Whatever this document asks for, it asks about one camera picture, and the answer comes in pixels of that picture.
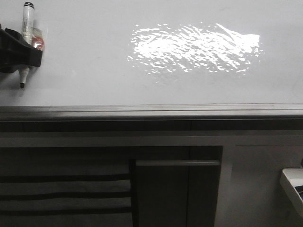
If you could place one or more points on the white whiteboard marker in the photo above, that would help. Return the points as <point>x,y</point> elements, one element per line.
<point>26,31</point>

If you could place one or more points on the white whiteboard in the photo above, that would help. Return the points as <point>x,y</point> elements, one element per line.
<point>163,52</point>

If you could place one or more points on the red magnet taped to marker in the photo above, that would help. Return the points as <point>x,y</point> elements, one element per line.
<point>37,39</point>

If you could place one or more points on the grey whiteboard tray rail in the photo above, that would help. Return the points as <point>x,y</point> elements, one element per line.
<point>150,112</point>

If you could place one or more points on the dark cabinet door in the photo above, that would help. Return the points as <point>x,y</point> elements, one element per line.
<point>177,193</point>

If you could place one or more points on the white box with blue item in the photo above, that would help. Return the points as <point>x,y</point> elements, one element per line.
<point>291,181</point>

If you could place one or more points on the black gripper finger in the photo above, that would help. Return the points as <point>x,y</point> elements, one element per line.
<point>15,52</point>

